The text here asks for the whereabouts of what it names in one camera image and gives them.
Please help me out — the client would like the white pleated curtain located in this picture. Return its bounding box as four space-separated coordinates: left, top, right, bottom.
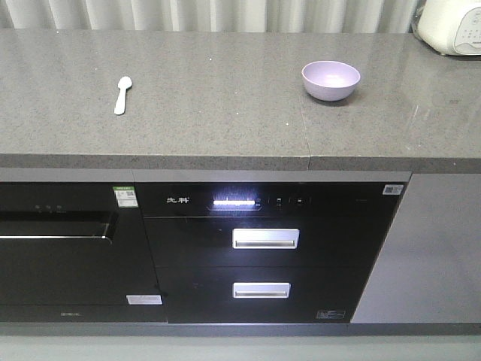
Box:
1 0 421 33

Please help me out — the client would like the grey glossy cabinet door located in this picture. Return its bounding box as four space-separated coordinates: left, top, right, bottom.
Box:
352 174 480 323

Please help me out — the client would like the white blender appliance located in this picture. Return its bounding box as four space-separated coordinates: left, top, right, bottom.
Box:
417 0 480 56

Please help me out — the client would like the pale green plastic spoon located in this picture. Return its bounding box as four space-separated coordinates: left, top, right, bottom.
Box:
113 76 133 115

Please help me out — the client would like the black two-drawer disinfection cabinet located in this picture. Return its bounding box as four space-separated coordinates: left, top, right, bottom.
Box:
133 170 410 324

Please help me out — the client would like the lilac plastic bowl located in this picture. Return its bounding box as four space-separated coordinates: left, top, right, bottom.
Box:
301 61 361 102

